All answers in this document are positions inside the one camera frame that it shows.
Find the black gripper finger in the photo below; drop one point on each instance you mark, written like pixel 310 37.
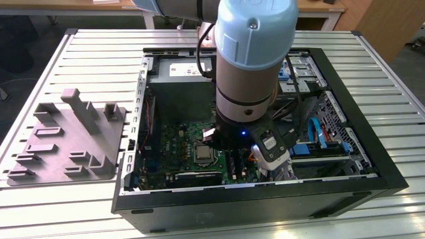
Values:
pixel 209 135

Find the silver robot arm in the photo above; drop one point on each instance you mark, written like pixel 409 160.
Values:
pixel 245 87

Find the silver CPU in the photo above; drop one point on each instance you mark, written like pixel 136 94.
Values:
pixel 202 152

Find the green motherboard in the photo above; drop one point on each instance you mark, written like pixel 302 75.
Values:
pixel 172 139

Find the black CPU socket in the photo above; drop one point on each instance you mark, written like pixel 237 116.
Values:
pixel 202 163

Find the black graphics card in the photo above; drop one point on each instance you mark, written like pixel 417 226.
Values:
pixel 196 179

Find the grey power supply unit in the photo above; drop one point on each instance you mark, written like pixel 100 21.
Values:
pixel 176 94

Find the hard disk in blue carrier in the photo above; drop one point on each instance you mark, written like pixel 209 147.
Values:
pixel 301 150

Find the blue video port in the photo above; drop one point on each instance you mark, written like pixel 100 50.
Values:
pixel 134 180

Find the grey metal disk bay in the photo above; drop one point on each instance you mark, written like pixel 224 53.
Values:
pixel 314 171

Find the blue drive carrier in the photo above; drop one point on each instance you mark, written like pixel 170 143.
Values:
pixel 284 74

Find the grey metal drive cage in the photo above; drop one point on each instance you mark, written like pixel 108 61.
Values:
pixel 307 87

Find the black PC case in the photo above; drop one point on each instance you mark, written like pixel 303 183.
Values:
pixel 232 211

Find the grey parts rack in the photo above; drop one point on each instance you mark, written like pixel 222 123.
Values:
pixel 65 144

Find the small black item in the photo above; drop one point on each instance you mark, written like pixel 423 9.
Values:
pixel 329 1

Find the small white box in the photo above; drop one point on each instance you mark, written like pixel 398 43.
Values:
pixel 105 1

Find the wooden cabinet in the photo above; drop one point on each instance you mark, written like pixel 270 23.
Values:
pixel 387 25

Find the office chair base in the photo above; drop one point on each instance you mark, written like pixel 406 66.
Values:
pixel 418 44

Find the black office chair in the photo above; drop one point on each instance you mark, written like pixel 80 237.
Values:
pixel 16 49

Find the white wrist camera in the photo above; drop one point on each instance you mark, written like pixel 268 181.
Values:
pixel 270 144

